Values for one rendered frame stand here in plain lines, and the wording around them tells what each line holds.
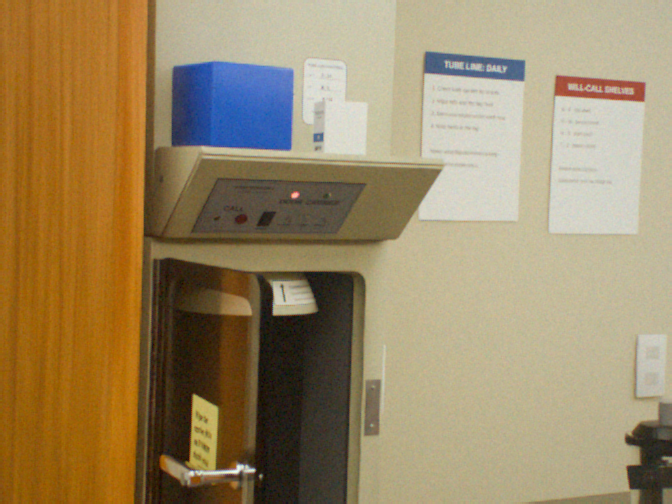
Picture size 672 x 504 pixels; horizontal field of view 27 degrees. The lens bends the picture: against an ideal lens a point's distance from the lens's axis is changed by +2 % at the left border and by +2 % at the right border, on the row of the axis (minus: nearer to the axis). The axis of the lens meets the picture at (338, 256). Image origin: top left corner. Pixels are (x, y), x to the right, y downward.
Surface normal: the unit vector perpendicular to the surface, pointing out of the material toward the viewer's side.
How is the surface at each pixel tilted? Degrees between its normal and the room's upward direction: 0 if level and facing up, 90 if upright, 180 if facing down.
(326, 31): 90
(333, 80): 90
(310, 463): 90
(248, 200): 135
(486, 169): 90
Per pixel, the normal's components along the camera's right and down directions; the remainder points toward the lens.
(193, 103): -0.84, 0.00
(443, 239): 0.54, 0.06
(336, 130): 0.27, 0.06
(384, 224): 0.36, 0.75
